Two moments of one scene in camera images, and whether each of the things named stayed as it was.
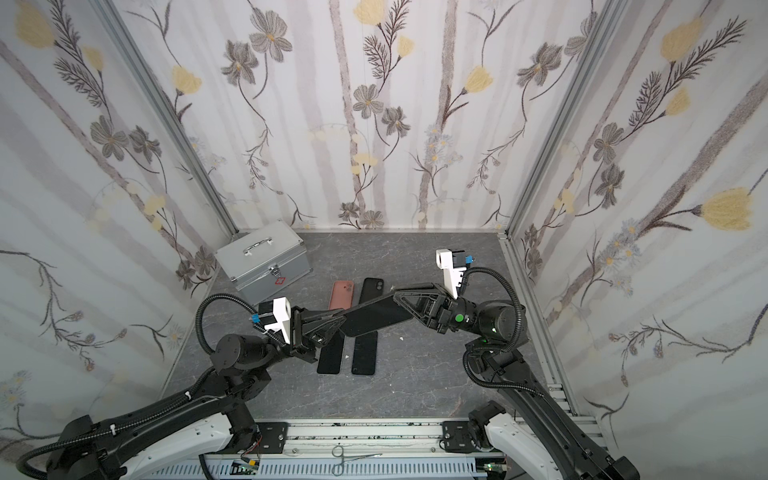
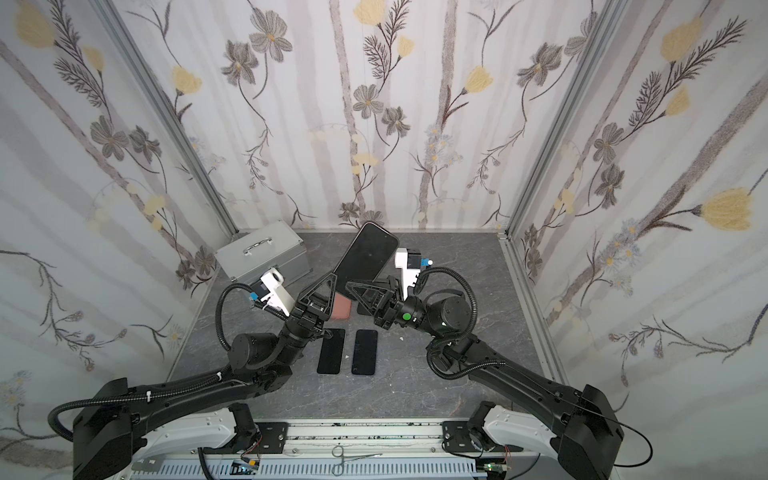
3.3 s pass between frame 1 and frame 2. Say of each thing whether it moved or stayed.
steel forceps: stayed
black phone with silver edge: stayed
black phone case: moved
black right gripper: moved
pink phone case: stayed
